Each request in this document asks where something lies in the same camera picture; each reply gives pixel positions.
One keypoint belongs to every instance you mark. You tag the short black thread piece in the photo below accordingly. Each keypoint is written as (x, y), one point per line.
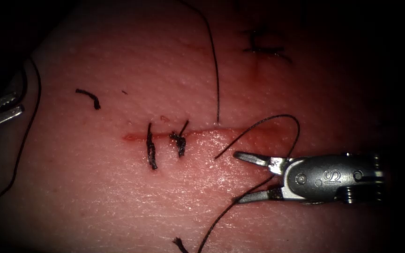
(91, 96)
(179, 244)

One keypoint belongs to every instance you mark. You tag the black stitching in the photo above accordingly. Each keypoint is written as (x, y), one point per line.
(151, 151)
(262, 50)

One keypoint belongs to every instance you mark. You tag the right arm needle driver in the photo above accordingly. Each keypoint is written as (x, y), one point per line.
(329, 177)

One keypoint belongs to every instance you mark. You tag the tissue pad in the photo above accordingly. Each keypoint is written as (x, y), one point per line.
(118, 196)

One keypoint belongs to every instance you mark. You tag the right arm needle driver jaw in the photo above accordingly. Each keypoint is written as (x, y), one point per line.
(258, 196)
(253, 159)

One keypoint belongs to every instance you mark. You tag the left arm needle driver jaw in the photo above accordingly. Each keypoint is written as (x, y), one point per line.
(2, 101)
(4, 117)

